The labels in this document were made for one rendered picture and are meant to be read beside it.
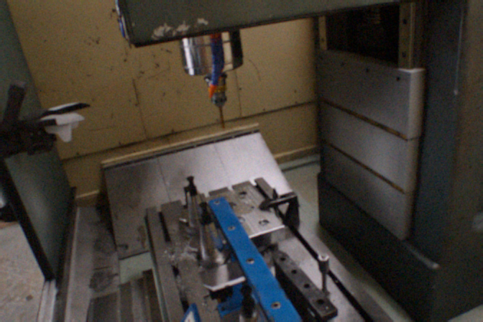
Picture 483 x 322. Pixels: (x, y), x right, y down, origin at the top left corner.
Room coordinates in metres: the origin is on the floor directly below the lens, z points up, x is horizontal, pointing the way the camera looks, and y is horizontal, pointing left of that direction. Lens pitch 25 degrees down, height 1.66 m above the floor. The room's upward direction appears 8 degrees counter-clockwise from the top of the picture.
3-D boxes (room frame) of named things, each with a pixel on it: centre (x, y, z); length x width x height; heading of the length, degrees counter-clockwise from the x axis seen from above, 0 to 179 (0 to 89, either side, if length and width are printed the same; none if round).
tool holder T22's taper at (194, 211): (0.66, 0.10, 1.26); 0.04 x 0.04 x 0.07
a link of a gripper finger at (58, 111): (0.88, 0.39, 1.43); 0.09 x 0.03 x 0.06; 125
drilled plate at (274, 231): (1.04, 0.05, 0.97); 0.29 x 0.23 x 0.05; 15
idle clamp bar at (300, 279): (0.73, -0.11, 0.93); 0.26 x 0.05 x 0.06; 20
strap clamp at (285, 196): (1.06, -0.10, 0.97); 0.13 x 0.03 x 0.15; 105
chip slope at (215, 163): (1.64, 0.21, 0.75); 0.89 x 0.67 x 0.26; 105
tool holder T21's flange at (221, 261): (0.56, 0.07, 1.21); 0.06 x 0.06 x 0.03
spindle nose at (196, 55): (1.00, 0.04, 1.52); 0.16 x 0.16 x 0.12
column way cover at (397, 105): (1.12, -0.39, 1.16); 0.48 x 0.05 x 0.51; 15
